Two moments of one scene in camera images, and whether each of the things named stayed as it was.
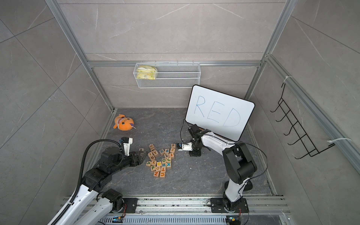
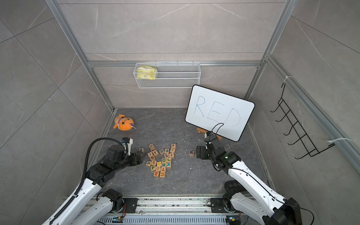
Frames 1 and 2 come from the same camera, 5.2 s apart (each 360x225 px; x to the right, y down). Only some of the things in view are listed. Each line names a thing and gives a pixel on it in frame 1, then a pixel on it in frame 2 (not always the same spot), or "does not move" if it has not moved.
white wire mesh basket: [166, 75] does not move
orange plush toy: [123, 123] does not move
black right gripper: [193, 153] → [201, 150]
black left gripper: [138, 161] does not move
